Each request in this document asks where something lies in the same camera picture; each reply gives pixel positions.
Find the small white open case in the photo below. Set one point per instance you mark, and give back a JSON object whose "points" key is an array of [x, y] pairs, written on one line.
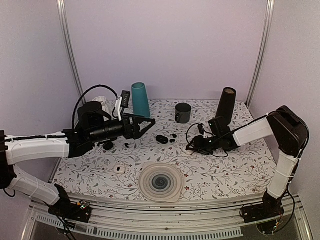
{"points": [[119, 169]]}

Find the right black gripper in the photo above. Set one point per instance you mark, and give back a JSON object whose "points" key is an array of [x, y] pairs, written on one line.
{"points": [[199, 145]]}

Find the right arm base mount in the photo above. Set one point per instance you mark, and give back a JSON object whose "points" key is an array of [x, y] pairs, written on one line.
{"points": [[269, 208]]}

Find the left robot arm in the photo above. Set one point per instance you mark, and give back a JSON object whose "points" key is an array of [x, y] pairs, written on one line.
{"points": [[94, 126]]}

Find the dark brown tall vase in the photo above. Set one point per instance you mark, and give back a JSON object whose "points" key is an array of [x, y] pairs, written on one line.
{"points": [[226, 104]]}

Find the aluminium right frame post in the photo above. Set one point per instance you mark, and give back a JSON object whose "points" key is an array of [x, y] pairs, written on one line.
{"points": [[267, 24]]}

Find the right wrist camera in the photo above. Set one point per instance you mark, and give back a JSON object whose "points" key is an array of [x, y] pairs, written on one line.
{"points": [[218, 126]]}

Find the white earbud charging case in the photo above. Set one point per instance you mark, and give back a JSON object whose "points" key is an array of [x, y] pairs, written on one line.
{"points": [[189, 151]]}

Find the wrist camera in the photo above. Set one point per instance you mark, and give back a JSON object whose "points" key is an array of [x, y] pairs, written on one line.
{"points": [[122, 102], [218, 126]]}

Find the small black earbud case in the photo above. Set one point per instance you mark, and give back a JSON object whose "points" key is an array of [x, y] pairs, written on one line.
{"points": [[108, 146]]}

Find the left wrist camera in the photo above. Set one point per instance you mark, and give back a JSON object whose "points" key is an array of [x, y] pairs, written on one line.
{"points": [[122, 102]]}

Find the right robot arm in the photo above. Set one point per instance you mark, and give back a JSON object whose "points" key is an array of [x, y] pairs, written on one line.
{"points": [[290, 131]]}

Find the dark grey mug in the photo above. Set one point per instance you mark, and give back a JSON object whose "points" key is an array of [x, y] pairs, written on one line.
{"points": [[182, 113]]}

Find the aluminium front rail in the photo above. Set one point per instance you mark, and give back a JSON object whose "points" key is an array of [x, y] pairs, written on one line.
{"points": [[220, 219]]}

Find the aluminium left frame post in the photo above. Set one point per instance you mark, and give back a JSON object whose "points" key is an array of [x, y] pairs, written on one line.
{"points": [[62, 13]]}

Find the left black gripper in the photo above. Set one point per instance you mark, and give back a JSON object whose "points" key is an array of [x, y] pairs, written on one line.
{"points": [[131, 134]]}

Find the black oval earbud case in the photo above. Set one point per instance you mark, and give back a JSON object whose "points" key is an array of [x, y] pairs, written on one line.
{"points": [[162, 139]]}

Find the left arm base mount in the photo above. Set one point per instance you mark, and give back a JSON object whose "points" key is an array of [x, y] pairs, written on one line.
{"points": [[64, 208]]}

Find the aluminium frame post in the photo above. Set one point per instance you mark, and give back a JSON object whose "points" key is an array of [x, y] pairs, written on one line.
{"points": [[267, 24], [62, 13]]}

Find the cream swirl ceramic plate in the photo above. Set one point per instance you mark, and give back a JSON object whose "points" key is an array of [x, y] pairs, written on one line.
{"points": [[161, 182]]}

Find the white ribbed vase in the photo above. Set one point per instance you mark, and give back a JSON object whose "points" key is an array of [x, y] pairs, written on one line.
{"points": [[104, 104]]}

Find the teal tapered vase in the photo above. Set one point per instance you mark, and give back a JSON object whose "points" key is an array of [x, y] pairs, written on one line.
{"points": [[140, 100]]}

